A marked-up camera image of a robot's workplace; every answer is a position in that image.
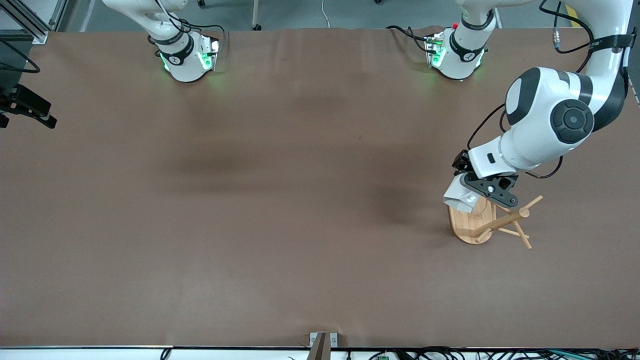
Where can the aluminium frame extrusion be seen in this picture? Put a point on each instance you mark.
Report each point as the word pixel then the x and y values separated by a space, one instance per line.
pixel 35 32

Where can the grey table leg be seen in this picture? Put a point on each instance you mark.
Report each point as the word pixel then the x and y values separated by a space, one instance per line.
pixel 256 15

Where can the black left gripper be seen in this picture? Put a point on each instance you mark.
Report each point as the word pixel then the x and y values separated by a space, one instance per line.
pixel 459 162

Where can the grey metal bracket plate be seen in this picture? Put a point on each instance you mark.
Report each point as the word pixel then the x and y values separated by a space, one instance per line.
pixel 334 340

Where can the white faceted cup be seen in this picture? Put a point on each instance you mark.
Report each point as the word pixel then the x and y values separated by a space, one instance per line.
pixel 457 197

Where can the brown table cover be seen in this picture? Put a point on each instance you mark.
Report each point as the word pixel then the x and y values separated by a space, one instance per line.
pixel 320 250

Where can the wooden cup rack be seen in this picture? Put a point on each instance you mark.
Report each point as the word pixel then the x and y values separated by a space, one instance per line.
pixel 470 227

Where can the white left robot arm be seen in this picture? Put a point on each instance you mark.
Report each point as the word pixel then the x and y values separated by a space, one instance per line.
pixel 540 125

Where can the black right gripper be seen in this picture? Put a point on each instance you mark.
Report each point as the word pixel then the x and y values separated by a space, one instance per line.
pixel 11 100

